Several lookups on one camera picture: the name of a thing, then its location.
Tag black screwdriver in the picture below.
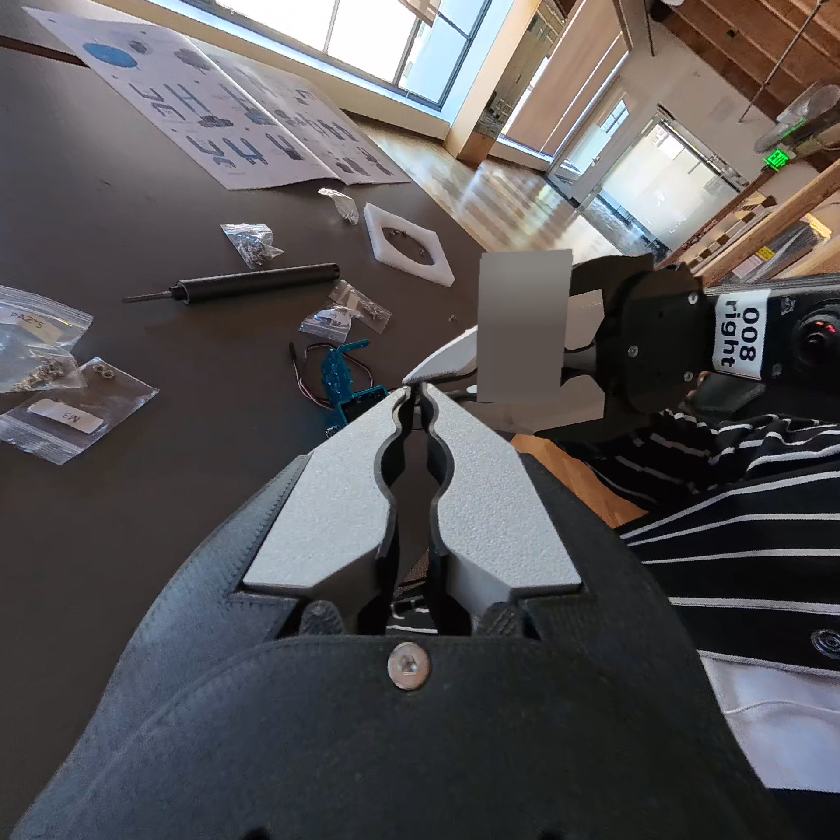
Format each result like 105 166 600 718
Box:
122 262 341 307

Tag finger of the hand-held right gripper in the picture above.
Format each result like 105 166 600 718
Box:
420 289 605 370
402 361 598 390

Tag person in striped shirt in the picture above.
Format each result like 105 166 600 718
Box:
617 410 840 677

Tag clear bag with two nuts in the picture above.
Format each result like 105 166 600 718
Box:
0 357 160 467

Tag printed instruction sheet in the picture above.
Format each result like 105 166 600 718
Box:
23 5 413 193

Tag frosted glass partition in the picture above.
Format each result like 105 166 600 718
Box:
550 110 750 258

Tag adjoining grey desk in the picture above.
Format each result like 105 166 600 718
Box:
0 0 89 65

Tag light wooden brace beam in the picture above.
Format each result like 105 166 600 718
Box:
694 172 840 284

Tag white foam frame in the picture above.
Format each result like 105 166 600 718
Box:
363 202 456 287

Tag ceiling sprinkler pipe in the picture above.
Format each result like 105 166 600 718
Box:
738 0 823 124

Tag tiny clear plastic bag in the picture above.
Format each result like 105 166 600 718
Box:
318 188 361 226

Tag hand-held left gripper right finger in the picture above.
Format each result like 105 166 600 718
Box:
420 382 584 636

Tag large window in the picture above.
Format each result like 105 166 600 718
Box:
144 0 494 127

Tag pale wooden window column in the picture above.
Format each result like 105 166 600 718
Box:
445 0 546 166

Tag small clear plastic bag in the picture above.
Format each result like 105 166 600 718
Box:
299 307 361 343
327 280 393 333

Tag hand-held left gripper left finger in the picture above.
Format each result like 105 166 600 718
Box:
241 386 408 636

